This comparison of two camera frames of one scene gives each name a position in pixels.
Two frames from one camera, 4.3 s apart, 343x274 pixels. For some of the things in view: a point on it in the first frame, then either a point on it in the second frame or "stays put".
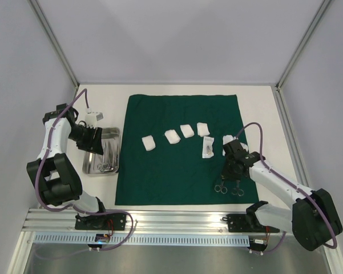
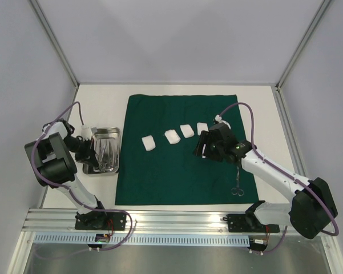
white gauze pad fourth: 202,129 stays put
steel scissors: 218,188 → 101,165
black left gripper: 92,145 → 89,155
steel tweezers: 113,146 stays put
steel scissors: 238,190 stays put
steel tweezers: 116,148 stays put
